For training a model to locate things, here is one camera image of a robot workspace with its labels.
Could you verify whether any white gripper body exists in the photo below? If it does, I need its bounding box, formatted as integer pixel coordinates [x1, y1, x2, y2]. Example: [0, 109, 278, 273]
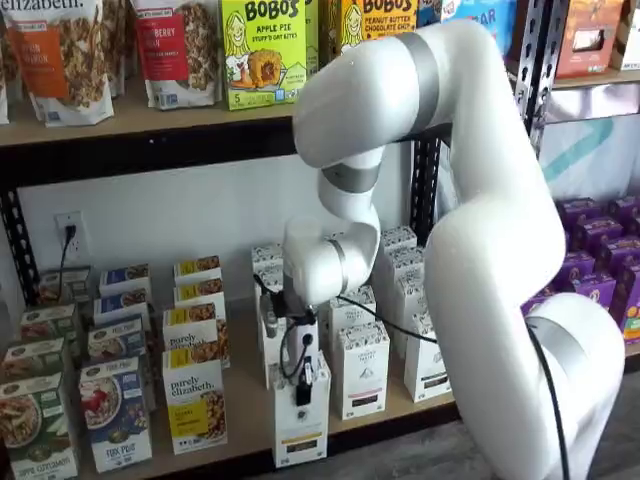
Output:
[284, 318, 324, 384]

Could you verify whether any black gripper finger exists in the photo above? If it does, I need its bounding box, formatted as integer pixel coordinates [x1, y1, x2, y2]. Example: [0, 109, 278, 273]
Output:
[294, 363, 315, 407]

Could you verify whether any white box pink strip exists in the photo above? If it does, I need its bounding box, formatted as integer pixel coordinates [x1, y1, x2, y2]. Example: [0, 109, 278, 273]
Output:
[326, 287, 379, 351]
[336, 319, 392, 422]

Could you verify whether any wooden shelf board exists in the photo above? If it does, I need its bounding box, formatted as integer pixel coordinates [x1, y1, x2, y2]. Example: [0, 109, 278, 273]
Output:
[0, 74, 302, 149]
[74, 299, 462, 477]
[549, 67, 640, 92]

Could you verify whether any purely elizabeth yellow granola box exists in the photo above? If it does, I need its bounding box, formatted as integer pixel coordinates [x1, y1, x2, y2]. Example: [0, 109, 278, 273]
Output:
[161, 347, 229, 457]
[173, 255, 223, 286]
[173, 281, 227, 312]
[161, 304, 232, 369]

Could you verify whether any white box green strip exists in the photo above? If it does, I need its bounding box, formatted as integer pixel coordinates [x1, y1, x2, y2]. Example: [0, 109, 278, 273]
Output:
[380, 225, 419, 254]
[386, 245, 427, 286]
[403, 319, 454, 404]
[394, 272, 432, 331]

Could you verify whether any blue oatmeal box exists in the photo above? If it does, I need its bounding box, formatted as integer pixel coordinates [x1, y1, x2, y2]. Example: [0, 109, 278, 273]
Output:
[93, 288, 152, 326]
[98, 263, 152, 296]
[86, 316, 147, 367]
[79, 356, 154, 474]

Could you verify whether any purple Annie's snack box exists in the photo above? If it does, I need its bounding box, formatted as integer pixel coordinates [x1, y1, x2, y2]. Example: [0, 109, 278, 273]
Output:
[607, 195, 640, 222]
[574, 216, 624, 257]
[594, 236, 640, 274]
[556, 197, 604, 232]
[569, 271, 617, 312]
[521, 294, 552, 317]
[611, 263, 640, 332]
[551, 249, 597, 292]

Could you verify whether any green oatmeal box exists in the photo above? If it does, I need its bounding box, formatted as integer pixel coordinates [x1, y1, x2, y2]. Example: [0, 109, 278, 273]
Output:
[0, 337, 70, 387]
[19, 303, 82, 347]
[0, 372, 80, 480]
[36, 266, 94, 307]

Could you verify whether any green Bobo's apple pie box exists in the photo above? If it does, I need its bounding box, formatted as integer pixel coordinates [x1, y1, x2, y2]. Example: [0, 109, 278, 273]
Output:
[302, 0, 322, 77]
[219, 0, 308, 112]

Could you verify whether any red strip granola bag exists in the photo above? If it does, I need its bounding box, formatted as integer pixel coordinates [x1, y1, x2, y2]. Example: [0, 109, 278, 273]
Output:
[130, 0, 224, 112]

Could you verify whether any yellow Bobo's peanut butter box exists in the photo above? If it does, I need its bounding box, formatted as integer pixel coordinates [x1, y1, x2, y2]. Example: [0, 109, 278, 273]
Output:
[339, 0, 419, 57]

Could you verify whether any blue Z Bar box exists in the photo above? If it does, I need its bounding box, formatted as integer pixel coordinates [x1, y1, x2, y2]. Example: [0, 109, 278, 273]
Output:
[417, 0, 519, 57]

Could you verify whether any orange snack box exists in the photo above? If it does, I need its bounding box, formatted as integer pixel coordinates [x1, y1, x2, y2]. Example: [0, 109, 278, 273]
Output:
[554, 0, 627, 82]

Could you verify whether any beige snack box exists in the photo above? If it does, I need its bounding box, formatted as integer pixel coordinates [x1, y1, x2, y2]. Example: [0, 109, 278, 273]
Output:
[609, 0, 640, 72]

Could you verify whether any white sheet teal stripe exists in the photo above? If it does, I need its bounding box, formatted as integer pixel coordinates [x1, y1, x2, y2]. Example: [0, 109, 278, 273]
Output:
[541, 84, 634, 204]

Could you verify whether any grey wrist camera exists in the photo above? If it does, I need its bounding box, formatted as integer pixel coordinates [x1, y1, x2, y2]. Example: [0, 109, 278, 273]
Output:
[259, 291, 282, 339]

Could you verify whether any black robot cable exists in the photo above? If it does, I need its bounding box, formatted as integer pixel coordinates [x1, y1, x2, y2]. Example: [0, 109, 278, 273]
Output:
[252, 272, 571, 480]

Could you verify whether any black power plug cord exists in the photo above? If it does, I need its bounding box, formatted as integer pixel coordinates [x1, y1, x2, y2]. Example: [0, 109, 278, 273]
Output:
[58, 224, 77, 282]

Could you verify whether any white wall outlet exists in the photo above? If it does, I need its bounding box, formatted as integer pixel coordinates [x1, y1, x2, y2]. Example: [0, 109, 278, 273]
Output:
[53, 211, 84, 262]

